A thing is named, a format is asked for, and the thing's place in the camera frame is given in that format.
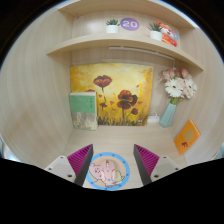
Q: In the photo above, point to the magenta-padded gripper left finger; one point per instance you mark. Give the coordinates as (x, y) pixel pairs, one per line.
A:
(61, 168)

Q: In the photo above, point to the round blue-rimmed cartoon mouse pad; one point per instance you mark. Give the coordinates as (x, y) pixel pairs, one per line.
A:
(124, 168)

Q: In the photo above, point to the green and beige book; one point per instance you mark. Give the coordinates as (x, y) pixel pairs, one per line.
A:
(82, 108)

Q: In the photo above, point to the teal faceted vase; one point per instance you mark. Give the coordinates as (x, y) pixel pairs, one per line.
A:
(167, 116)

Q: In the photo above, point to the pink and white flower bouquet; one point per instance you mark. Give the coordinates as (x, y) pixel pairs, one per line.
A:
(178, 86)

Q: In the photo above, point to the white power strip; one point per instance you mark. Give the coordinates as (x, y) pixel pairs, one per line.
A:
(153, 118)

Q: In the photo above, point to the white light bar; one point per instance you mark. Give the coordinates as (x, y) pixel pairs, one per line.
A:
(140, 51)

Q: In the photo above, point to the orange book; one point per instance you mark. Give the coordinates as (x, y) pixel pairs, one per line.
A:
(187, 136)

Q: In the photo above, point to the yellow poppy flower painting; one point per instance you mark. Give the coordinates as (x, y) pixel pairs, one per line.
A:
(116, 83)

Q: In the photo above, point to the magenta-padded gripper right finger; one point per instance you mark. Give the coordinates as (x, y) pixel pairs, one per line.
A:
(165, 167)

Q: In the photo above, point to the pink computer mouse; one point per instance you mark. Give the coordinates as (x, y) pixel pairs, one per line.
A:
(109, 171)

